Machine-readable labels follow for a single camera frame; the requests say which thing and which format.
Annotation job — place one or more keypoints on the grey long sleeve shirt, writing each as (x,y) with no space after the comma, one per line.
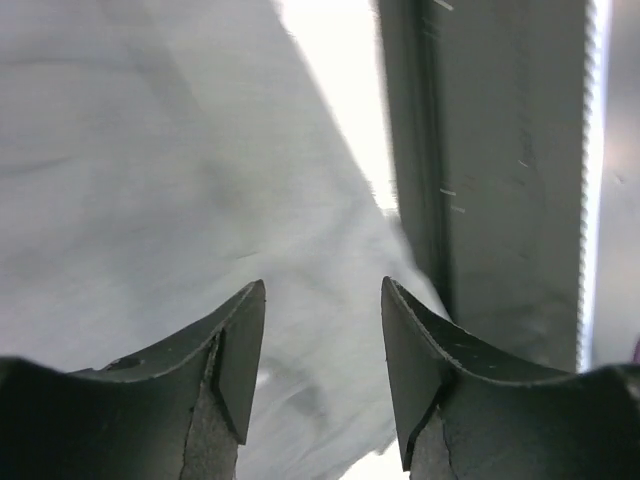
(158,155)

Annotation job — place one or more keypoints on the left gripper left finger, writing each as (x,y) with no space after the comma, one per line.
(178,409)

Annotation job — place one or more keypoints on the white slotted cable duct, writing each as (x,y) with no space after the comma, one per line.
(597,34)

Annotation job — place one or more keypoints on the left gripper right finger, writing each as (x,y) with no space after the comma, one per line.
(465,409)

